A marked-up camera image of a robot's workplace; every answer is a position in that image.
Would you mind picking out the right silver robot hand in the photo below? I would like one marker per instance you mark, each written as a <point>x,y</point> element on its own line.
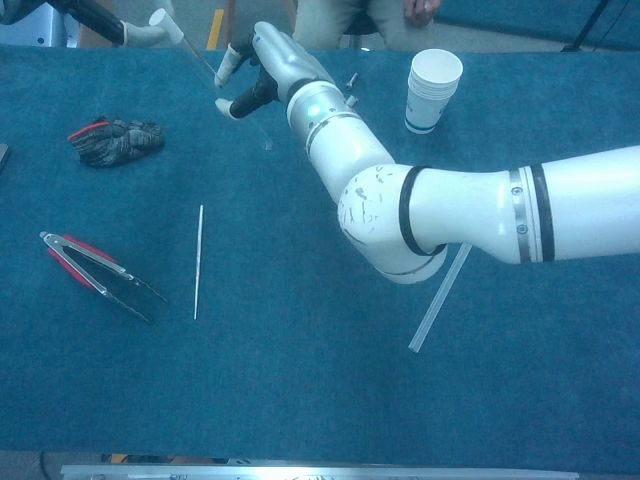
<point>285,55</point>

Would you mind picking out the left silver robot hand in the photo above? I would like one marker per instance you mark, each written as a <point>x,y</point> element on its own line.
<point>95,17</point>

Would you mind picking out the clear glass test tube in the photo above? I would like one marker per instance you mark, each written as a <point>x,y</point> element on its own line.
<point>265,141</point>

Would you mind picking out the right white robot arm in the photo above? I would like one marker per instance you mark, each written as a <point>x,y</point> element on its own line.
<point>450,210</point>

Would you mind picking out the brown cardboard board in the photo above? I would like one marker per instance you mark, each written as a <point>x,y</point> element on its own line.
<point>92,40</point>

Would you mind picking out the seated person in beige trousers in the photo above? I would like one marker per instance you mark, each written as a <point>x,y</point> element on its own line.
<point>330,25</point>

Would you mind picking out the silver metal cabinet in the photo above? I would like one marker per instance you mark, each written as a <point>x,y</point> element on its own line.
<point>30,35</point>

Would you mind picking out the small metal bolt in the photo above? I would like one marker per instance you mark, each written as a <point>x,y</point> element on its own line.
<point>353,79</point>

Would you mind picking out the black stool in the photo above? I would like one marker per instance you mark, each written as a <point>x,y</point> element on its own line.
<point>361,25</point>

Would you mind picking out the black grey work glove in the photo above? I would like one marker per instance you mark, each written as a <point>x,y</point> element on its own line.
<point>115,147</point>

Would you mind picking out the stack of white paper cups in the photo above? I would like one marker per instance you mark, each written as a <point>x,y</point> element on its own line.
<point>432,95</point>

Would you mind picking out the thin white stirring rod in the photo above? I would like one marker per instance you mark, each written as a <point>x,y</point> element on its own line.
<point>199,260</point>

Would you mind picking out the black tripod leg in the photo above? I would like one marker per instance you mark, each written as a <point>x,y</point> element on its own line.
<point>585,27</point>

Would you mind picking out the clear flat plastic strip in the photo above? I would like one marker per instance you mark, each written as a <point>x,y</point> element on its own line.
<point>425,325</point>

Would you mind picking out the teal felt table cover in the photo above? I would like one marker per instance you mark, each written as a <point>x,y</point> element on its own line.
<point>300,390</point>

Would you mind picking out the aluminium frame rail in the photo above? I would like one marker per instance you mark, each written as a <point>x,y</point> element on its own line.
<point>320,472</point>

